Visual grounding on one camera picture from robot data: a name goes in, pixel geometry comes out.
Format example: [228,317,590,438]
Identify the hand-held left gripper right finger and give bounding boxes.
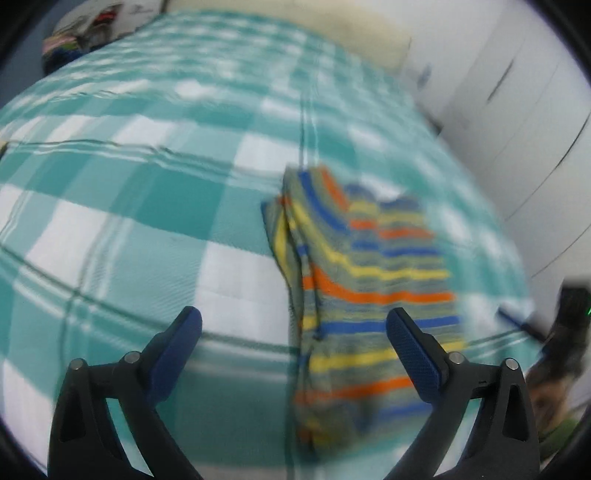
[385,308,541,480]

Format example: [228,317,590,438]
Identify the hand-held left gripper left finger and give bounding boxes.
[47,306,203,480]

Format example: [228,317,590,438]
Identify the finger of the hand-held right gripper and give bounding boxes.
[496,307,548,344]

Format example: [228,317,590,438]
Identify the striped knit sweater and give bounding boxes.
[261,164,467,462]

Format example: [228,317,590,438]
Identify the pile of clothes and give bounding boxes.
[41,0,134,77]

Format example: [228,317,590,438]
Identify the teal plaid bed blanket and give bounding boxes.
[0,9,546,480]

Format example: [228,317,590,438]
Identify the white wardrobe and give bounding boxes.
[406,0,591,287]

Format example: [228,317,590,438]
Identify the blue curtain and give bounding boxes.
[0,28,51,112]

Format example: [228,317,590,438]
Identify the cream padded headboard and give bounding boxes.
[171,0,411,75]

